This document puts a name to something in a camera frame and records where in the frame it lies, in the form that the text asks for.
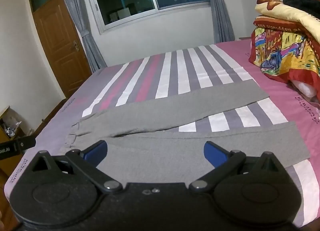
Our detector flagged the cream patterned blanket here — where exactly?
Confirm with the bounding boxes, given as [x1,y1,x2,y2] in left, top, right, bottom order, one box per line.
[254,0,320,45]

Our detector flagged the brown wooden door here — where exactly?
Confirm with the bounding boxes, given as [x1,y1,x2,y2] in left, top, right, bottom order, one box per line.
[28,0,92,99]

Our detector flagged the wooden nightstand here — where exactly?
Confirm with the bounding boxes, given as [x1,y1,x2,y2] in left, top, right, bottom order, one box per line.
[0,106,35,221]

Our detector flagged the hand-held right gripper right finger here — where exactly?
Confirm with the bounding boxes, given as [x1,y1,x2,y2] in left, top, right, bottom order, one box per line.
[189,141,287,194]

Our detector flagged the grey curtain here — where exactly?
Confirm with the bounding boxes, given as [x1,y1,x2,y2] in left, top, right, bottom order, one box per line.
[55,0,108,73]
[196,0,236,44]

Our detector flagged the colourful printed blanket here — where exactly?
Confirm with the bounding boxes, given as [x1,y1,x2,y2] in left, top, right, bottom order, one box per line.
[248,14,320,90]

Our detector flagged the grey pants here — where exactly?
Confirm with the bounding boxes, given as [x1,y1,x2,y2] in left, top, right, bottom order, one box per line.
[59,80,311,184]

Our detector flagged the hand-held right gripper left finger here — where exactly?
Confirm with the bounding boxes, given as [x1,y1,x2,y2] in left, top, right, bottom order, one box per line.
[32,140,123,194]

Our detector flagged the white pillow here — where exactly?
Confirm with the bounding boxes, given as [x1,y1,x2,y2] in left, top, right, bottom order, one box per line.
[290,78,318,99]

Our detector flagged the dark fuzzy cloth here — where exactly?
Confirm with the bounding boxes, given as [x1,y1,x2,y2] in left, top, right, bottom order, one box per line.
[282,0,320,19]

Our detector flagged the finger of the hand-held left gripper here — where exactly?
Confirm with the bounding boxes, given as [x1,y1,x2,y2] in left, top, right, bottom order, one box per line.
[14,137,37,151]

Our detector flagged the striped pink bed sheet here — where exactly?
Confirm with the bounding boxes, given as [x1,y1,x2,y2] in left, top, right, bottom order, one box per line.
[5,39,320,231]

